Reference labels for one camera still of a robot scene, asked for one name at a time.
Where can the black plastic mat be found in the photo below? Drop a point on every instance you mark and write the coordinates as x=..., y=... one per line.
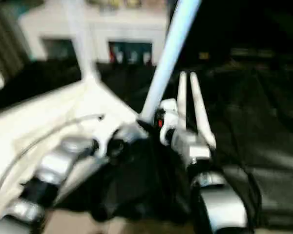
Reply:
x=268, y=122

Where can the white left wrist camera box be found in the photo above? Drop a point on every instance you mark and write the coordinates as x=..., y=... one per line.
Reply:
x=107, y=131

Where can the white sideboard cabinet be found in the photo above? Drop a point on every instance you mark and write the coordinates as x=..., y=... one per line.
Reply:
x=88, y=24

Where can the white plastic table leg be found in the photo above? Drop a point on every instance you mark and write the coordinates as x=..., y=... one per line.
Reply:
x=200, y=109
x=80, y=39
x=168, y=58
x=182, y=97

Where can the beige curtain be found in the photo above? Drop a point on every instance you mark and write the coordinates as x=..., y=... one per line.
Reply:
x=2, y=44

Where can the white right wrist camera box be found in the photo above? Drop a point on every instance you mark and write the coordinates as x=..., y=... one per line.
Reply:
x=168, y=117

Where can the white plastic table top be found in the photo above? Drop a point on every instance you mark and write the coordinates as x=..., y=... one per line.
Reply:
x=34, y=122

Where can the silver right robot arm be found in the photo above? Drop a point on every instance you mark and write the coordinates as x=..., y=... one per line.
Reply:
x=205, y=175

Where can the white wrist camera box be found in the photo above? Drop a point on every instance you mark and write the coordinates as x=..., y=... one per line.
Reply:
x=107, y=131
x=168, y=117

